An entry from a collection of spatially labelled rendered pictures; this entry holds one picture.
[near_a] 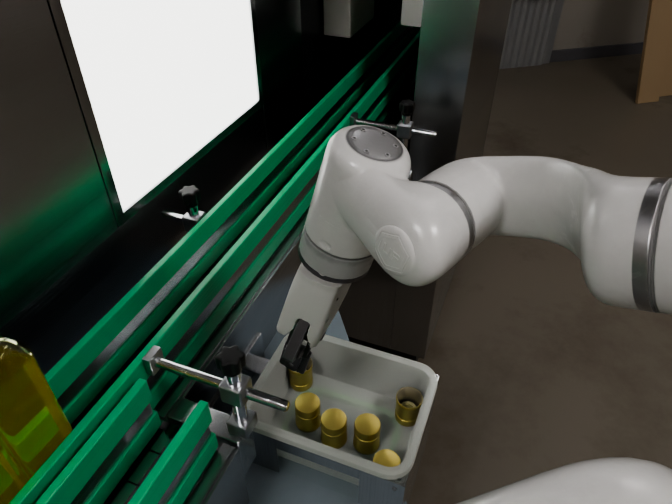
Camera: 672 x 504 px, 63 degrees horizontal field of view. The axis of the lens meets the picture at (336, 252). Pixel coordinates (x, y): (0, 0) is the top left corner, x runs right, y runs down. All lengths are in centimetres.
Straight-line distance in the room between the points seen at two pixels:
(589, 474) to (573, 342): 177
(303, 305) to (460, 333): 147
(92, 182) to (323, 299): 36
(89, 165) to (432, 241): 47
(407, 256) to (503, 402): 144
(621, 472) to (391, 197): 23
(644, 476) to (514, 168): 26
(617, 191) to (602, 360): 170
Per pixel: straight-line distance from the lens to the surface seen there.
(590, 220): 37
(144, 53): 81
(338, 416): 74
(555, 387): 192
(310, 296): 53
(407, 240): 41
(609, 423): 190
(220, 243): 86
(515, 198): 49
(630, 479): 31
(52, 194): 71
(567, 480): 31
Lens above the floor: 143
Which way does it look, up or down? 39 degrees down
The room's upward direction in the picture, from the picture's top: straight up
